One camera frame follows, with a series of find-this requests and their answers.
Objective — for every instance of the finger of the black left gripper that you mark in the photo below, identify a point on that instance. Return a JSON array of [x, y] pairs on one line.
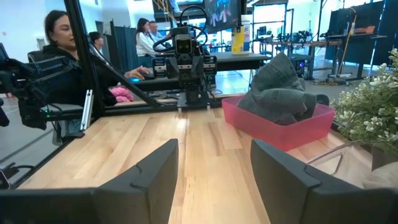
[[198, 67], [171, 67]]

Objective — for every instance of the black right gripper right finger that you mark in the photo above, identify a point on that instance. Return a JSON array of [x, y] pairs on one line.
[[280, 189]]

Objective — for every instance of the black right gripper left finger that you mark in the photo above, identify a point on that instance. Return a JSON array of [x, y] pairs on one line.
[[146, 189]]

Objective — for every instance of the khaki cap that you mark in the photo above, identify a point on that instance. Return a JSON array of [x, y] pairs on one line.
[[382, 177]]

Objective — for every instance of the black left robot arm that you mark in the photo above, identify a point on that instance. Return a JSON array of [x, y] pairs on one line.
[[194, 93]]

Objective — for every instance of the person's hand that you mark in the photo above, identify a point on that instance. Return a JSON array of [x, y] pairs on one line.
[[136, 73]]

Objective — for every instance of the person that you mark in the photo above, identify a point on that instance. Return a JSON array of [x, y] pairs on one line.
[[96, 40], [62, 71], [144, 43], [154, 31]]

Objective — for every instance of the yellow wipes canister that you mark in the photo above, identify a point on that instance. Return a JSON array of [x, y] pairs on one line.
[[238, 37]]

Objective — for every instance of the red plastic bin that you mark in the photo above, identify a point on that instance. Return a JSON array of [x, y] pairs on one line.
[[280, 137]]

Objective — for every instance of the pink fluffy object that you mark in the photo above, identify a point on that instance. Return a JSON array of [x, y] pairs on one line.
[[122, 94]]

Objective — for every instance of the computer monitor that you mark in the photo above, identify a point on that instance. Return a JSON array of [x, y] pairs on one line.
[[222, 15]]

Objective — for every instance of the clear plastic bin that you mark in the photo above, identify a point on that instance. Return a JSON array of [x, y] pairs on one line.
[[326, 154]]

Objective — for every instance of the dark grey cap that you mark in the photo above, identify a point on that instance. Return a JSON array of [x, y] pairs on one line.
[[276, 93]]

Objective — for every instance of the silver aluminium bar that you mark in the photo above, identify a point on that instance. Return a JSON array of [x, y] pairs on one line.
[[86, 110]]

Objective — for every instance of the wooden workbench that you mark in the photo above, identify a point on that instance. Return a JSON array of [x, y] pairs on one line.
[[304, 43]]

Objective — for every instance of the potted green plant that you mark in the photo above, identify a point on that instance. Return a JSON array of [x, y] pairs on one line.
[[373, 109]]

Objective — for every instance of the black mounted device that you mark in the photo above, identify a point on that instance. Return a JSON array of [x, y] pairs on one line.
[[28, 90]]

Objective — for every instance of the yellow pole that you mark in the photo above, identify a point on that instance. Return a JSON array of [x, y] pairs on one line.
[[345, 46]]

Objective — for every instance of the black partition panel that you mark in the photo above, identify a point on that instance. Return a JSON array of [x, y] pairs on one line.
[[373, 28]]

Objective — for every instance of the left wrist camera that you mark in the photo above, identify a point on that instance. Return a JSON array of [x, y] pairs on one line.
[[183, 43]]

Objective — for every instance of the black metal rig frame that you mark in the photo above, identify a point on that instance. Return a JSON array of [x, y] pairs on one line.
[[84, 62]]

